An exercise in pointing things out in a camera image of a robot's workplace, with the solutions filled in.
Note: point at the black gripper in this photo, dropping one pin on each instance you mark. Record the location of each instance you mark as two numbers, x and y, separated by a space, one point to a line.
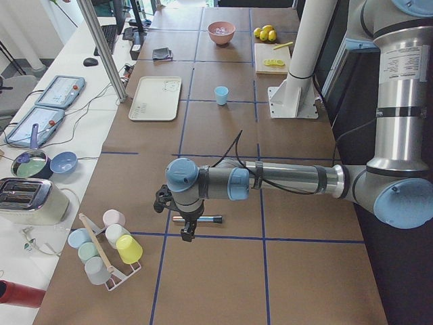
190 214

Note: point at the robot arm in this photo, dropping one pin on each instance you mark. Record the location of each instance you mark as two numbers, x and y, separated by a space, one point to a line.
393 184

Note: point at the yellow cup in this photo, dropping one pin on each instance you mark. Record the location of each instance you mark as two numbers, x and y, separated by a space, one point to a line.
129 249

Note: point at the white cup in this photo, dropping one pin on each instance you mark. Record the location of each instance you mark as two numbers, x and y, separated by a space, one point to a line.
114 232

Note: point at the pink cup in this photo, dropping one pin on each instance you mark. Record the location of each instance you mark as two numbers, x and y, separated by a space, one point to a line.
113 216

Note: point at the white cup rack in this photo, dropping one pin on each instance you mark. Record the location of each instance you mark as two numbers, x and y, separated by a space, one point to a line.
118 276

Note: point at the grey cup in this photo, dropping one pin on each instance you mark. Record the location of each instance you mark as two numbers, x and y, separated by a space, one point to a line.
96 271

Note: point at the green cup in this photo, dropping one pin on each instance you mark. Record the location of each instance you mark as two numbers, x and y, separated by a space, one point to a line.
86 251

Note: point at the blue cup on rack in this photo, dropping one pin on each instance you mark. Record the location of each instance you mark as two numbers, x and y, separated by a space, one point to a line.
78 237

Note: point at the light blue cup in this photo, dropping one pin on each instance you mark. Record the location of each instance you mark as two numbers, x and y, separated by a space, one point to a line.
221 94

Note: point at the steel muddler black tip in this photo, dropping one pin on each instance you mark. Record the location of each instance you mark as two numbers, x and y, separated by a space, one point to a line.
203 219

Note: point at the cream bear tray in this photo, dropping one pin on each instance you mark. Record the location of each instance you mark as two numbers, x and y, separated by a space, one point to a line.
156 99

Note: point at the blue bowl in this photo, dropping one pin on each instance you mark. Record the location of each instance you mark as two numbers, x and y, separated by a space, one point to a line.
64 163

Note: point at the cream toaster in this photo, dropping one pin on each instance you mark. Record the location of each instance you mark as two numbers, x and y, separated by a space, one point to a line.
32 201

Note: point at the dark blue saucepan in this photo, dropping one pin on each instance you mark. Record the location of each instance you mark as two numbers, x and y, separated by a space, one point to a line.
33 163

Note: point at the grey folded cloth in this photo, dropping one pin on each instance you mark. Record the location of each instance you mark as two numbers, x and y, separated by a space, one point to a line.
162 54

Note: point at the teach pendant near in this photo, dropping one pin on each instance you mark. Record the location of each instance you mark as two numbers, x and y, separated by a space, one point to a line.
39 123

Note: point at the teach pendant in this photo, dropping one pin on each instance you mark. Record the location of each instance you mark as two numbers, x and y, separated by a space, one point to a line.
39 123
61 92

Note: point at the bamboo cutting board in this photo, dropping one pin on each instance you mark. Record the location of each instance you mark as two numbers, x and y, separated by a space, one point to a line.
265 51

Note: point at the teach pendant far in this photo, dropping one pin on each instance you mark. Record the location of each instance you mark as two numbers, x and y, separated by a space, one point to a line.
61 92

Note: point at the lemon slices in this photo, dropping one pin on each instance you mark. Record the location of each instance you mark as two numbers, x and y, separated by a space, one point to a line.
274 62

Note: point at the red cylinder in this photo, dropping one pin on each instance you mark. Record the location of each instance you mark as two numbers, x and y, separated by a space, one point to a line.
21 295

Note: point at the black computer mouse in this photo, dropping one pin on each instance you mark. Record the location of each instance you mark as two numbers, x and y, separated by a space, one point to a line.
88 62

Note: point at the pink bowl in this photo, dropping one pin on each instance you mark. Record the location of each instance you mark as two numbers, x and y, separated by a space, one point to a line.
221 32

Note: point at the monitor stand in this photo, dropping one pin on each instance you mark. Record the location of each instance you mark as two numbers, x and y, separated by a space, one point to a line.
136 32

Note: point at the yellow lemon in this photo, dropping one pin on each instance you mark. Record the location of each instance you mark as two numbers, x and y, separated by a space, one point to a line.
267 28
257 32
272 36
264 36

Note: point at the yellow-green plastic knife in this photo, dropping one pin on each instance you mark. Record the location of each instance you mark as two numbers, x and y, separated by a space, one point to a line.
283 45

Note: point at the black keyboard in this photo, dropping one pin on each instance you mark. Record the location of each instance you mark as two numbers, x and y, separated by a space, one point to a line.
110 34

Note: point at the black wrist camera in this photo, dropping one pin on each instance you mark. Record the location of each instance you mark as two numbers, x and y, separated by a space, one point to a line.
164 200

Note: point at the aluminium frame post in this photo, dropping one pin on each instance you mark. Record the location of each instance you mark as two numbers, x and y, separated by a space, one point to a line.
91 19

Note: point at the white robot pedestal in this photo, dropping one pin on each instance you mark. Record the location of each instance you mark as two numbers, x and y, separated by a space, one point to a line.
295 97

